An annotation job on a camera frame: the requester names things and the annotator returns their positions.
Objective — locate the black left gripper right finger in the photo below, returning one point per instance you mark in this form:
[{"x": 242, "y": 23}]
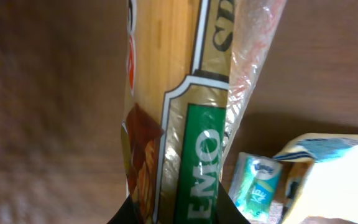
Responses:
[{"x": 226, "y": 211}]

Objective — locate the teal pocket tissue pack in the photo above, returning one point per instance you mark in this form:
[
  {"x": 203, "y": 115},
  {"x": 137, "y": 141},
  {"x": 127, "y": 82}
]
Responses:
[{"x": 254, "y": 185}]

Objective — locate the orange spaghetti pasta pack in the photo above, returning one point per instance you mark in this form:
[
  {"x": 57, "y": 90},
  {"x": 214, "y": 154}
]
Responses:
[{"x": 191, "y": 68}]

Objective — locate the yellow wet wipes pack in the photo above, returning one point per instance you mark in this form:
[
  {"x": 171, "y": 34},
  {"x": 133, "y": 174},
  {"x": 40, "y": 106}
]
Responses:
[{"x": 322, "y": 185}]

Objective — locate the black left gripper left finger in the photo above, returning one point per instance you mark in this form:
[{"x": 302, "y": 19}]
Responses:
[{"x": 126, "y": 214}]

